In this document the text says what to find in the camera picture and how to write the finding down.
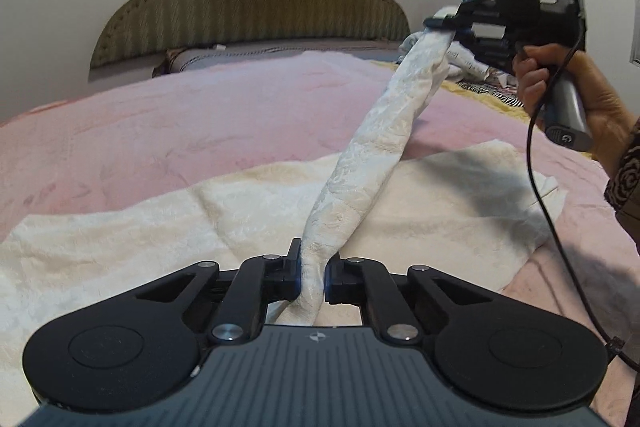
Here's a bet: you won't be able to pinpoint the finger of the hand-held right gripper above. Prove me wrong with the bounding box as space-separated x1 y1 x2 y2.
423 0 503 32
452 29 521 74

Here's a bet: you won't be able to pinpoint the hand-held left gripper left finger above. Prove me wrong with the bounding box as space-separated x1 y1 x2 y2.
132 238 303 347

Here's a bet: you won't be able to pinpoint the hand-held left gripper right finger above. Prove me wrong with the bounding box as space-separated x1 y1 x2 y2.
324 256 502 345

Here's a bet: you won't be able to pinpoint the white pants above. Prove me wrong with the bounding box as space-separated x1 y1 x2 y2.
0 23 568 383

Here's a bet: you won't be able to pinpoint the person's right forearm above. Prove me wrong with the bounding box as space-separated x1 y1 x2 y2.
602 117 640 258

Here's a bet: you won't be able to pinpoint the person's right hand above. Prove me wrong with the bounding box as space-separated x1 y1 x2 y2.
514 44 639 172

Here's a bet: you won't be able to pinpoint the white crumpled cloth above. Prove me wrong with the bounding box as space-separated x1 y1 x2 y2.
399 4 518 84

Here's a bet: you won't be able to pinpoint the zebra striped cloth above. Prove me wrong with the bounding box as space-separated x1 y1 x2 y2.
459 79 532 108

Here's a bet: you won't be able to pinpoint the grey patterned pillow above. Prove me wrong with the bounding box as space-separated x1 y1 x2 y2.
152 39 407 78

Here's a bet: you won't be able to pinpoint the pink blanket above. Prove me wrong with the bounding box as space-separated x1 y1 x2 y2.
0 49 640 427

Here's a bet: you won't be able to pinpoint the black cable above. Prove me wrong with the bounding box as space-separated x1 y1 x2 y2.
526 27 640 370

